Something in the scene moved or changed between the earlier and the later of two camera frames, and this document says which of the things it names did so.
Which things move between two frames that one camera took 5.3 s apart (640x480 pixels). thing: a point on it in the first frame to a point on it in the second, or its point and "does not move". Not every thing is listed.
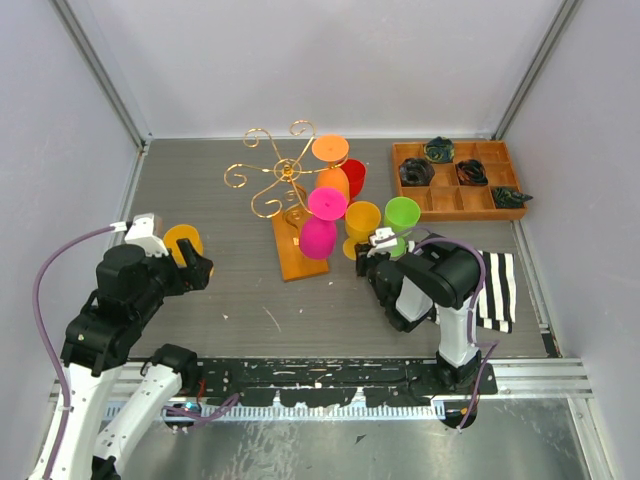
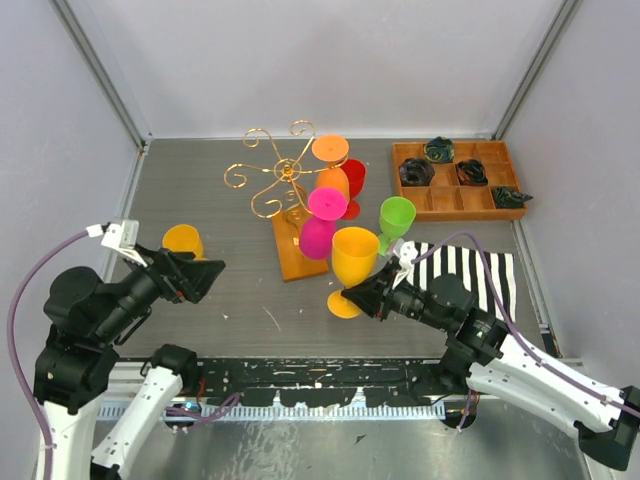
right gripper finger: [361, 250] to [371, 294]
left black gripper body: [167, 278] does not move
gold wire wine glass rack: [285, 199] does not move
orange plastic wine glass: [332, 149] does not move
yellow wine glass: [362, 220] to [354, 253]
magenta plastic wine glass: [318, 232] does not move
